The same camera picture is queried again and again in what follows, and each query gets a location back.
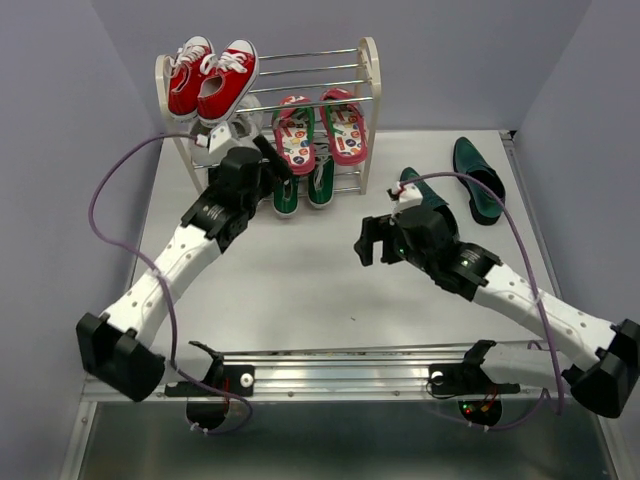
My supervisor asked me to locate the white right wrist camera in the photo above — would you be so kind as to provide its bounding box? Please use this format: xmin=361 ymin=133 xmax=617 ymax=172
xmin=388 ymin=182 xmax=423 ymax=215

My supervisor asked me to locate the cream shoe rack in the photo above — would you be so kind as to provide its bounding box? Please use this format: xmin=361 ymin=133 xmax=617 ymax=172
xmin=154 ymin=35 xmax=383 ymax=201

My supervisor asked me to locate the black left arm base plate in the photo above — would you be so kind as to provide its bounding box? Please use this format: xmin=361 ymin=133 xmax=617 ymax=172
xmin=164 ymin=340 xmax=255 ymax=398

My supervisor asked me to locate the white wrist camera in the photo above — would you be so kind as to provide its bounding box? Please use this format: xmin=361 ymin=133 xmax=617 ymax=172
xmin=206 ymin=122 xmax=236 ymax=165
xmin=388 ymin=182 xmax=423 ymax=215

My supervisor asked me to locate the white sneaker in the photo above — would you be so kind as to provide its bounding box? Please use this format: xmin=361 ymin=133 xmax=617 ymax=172
xmin=188 ymin=121 xmax=220 ymax=168
xmin=230 ymin=94 xmax=263 ymax=150

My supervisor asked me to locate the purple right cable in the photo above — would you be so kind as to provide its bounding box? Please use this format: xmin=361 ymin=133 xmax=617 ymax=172
xmin=387 ymin=171 xmax=568 ymax=434

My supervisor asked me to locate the red sneaker left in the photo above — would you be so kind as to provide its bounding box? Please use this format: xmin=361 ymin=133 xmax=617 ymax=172
xmin=167 ymin=36 xmax=214 ymax=121

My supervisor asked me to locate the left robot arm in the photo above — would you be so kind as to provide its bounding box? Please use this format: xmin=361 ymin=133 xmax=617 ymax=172
xmin=76 ymin=135 xmax=292 ymax=402

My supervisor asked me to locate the pink slide sandal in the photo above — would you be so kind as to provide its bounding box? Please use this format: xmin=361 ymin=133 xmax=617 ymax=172
xmin=271 ymin=95 xmax=316 ymax=176
xmin=319 ymin=88 xmax=368 ymax=167

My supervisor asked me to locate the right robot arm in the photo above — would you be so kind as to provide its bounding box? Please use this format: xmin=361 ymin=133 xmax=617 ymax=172
xmin=354 ymin=206 xmax=639 ymax=418

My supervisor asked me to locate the purple cable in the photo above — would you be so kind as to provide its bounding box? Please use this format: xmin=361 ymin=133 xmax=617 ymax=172
xmin=87 ymin=131 xmax=254 ymax=437
xmin=387 ymin=171 xmax=568 ymax=434

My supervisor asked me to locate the dark green loafer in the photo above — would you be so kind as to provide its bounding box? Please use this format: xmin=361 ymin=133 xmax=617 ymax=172
xmin=452 ymin=137 xmax=506 ymax=226
xmin=399 ymin=167 xmax=459 ymax=236

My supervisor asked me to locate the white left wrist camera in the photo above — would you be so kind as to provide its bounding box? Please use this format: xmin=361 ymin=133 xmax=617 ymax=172
xmin=206 ymin=122 xmax=236 ymax=165

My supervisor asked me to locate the red sneaker right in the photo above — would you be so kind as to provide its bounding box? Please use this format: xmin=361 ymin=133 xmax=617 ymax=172
xmin=197 ymin=39 xmax=259 ymax=126

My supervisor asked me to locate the green canvas sneaker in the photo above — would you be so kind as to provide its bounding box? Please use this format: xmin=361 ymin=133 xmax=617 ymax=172
xmin=307 ymin=156 xmax=335 ymax=209
xmin=273 ymin=176 xmax=299 ymax=218

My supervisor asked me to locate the white sneaker left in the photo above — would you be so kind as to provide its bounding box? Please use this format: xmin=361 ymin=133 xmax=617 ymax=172
xmin=188 ymin=121 xmax=220 ymax=168

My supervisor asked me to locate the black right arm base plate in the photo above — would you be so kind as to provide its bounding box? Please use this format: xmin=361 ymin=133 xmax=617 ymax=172
xmin=429 ymin=340 xmax=521 ymax=397

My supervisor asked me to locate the red sneaker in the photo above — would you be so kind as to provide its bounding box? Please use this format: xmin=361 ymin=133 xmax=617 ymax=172
xmin=197 ymin=39 xmax=259 ymax=126
xmin=167 ymin=36 xmax=214 ymax=121

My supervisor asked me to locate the white sneaker right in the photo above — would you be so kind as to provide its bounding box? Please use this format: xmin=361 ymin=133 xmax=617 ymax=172
xmin=230 ymin=94 xmax=263 ymax=150

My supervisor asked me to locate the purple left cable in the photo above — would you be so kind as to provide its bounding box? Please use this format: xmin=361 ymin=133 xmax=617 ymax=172
xmin=87 ymin=131 xmax=254 ymax=437

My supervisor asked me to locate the aluminium table edge rail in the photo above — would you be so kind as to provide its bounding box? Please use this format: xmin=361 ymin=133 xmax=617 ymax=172
xmin=79 ymin=344 xmax=551 ymax=404

